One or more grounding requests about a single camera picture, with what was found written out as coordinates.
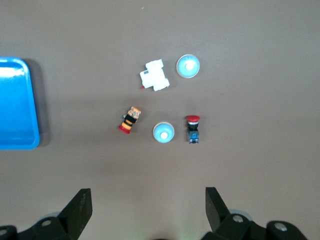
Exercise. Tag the blue red push button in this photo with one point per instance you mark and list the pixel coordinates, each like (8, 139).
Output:
(193, 130)

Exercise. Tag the blue plastic tray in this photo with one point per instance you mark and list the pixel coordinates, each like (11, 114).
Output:
(15, 105)

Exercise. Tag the white circuit breaker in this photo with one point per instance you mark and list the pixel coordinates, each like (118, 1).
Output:
(155, 76)

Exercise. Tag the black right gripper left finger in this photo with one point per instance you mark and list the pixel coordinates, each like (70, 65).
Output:
(70, 220)

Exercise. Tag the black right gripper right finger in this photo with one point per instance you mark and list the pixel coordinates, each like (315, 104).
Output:
(223, 222)

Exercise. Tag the light blue call bell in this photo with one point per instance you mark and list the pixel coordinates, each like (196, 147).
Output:
(188, 66)
(163, 132)

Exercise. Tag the orange red emergency button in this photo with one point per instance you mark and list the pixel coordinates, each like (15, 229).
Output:
(130, 120)

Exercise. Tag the brown table mat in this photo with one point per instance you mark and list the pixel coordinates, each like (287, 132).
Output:
(75, 170)

